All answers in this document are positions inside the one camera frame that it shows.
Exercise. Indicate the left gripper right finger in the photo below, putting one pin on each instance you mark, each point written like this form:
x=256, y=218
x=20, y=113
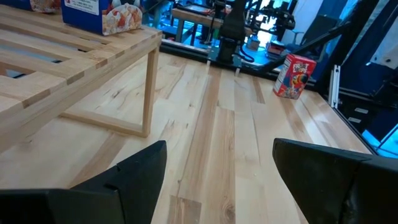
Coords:
x=335, y=186

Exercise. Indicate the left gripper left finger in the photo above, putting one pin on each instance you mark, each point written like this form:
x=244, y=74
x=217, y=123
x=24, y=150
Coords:
x=133, y=186

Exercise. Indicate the red Froot Loops cereal box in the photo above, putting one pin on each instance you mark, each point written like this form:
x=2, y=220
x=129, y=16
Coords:
x=293, y=77

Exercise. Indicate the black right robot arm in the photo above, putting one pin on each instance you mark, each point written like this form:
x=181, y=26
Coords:
x=231, y=28

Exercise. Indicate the wooden slatted shelf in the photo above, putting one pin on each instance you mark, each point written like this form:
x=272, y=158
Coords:
x=62, y=68

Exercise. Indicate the wooden background table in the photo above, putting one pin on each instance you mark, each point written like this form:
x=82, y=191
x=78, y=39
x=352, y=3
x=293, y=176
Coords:
x=192, y=17

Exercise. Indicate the white metal bracket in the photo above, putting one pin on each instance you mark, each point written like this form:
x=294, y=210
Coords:
x=335, y=87

